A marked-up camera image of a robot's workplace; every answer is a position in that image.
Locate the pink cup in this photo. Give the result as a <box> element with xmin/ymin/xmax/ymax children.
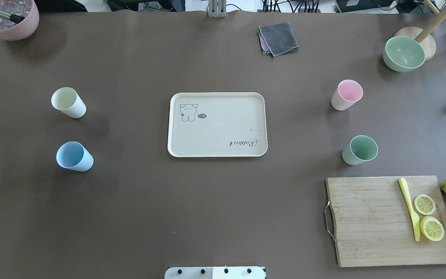
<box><xmin>331</xmin><ymin>79</ymin><xmax>364</xmax><ymax>111</ymax></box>

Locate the green cup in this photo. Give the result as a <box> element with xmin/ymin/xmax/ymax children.
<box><xmin>342</xmin><ymin>135</ymin><xmax>378</xmax><ymax>165</ymax></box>

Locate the blue cup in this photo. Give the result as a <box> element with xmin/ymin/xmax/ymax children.
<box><xmin>55</xmin><ymin>141</ymin><xmax>94</xmax><ymax>172</ymax></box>

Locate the white cup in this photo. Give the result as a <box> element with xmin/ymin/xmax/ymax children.
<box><xmin>51</xmin><ymin>87</ymin><xmax>86</xmax><ymax>119</ymax></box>

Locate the cream rectangular tray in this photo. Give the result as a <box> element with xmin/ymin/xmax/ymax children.
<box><xmin>167</xmin><ymin>92</ymin><xmax>268</xmax><ymax>157</ymax></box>

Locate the grey folded cloth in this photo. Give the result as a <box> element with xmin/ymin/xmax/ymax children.
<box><xmin>258</xmin><ymin>21</ymin><xmax>299</xmax><ymax>57</ymax></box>

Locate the wooden cutting board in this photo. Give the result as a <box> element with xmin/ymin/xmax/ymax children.
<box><xmin>326</xmin><ymin>176</ymin><xmax>446</xmax><ymax>268</ymax></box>

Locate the green bowl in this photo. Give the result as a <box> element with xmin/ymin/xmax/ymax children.
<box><xmin>383</xmin><ymin>36</ymin><xmax>426</xmax><ymax>72</ymax></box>

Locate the yellow plastic knife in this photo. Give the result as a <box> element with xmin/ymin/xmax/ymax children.
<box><xmin>398</xmin><ymin>177</ymin><xmax>421</xmax><ymax>242</ymax></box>

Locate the upper lemon slice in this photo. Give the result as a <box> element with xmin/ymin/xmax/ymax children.
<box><xmin>413</xmin><ymin>194</ymin><xmax>436</xmax><ymax>216</ymax></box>

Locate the lemon slice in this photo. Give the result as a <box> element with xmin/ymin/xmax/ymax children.
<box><xmin>419</xmin><ymin>216</ymin><xmax>445</xmax><ymax>241</ymax></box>
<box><xmin>413</xmin><ymin>194</ymin><xmax>436</xmax><ymax>216</ymax></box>

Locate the lower lemon slice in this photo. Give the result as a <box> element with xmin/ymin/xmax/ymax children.
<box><xmin>419</xmin><ymin>216</ymin><xmax>445</xmax><ymax>241</ymax></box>

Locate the wooden cup stand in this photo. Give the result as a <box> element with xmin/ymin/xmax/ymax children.
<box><xmin>395</xmin><ymin>0</ymin><xmax>446</xmax><ymax>61</ymax></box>

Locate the pink bowl with ice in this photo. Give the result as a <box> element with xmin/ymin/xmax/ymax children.
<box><xmin>0</xmin><ymin>0</ymin><xmax>39</xmax><ymax>41</ymax></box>

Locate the aluminium frame post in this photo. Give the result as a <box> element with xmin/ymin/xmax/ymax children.
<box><xmin>208</xmin><ymin>0</ymin><xmax>227</xmax><ymax>18</ymax></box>

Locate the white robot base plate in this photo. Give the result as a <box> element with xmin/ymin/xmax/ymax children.
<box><xmin>164</xmin><ymin>265</ymin><xmax>267</xmax><ymax>279</ymax></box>

